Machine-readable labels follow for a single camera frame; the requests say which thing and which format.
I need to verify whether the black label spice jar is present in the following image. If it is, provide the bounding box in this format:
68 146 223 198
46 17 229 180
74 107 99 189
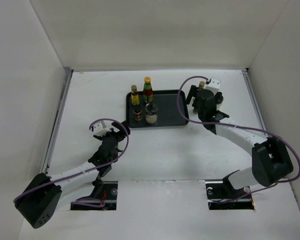
133 104 142 122

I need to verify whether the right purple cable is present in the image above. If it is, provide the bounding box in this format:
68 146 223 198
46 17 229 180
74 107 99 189
176 75 300 204

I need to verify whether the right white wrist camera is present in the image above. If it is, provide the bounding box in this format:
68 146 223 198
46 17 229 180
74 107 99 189
204 78 221 95

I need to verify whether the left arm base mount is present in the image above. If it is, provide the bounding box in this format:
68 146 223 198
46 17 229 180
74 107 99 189
70 181 118 211

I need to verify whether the green label sauce bottle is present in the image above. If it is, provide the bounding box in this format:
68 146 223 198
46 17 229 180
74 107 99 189
143 76 153 104

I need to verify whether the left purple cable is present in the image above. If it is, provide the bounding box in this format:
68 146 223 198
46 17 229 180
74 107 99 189
13 118 131 208

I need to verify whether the purple cable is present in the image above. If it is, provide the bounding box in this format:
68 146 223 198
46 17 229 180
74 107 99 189
176 75 300 204
13 118 131 208

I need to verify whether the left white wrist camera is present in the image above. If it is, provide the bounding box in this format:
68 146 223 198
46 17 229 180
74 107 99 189
89 120 111 137

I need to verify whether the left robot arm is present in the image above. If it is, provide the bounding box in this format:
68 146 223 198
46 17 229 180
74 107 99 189
13 118 131 229

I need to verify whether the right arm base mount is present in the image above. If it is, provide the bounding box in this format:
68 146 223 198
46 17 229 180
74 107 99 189
205 171 255 211

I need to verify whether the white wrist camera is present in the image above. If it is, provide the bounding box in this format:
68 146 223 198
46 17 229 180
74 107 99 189
89 120 111 137
204 78 221 95

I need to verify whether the white pepper grinder jar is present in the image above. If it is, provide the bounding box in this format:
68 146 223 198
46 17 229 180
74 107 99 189
215 91 224 111

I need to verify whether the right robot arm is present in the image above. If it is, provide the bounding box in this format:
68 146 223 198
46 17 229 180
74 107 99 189
186 85 294 198

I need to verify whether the black plastic tray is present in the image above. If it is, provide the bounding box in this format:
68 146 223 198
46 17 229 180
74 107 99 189
125 89 189 129

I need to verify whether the clear salt grinder jar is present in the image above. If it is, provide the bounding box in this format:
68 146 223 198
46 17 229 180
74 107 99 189
145 102 158 124

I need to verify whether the yellow label oil bottle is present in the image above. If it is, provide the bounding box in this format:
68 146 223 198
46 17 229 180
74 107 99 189
198 81 206 89
131 85 140 106

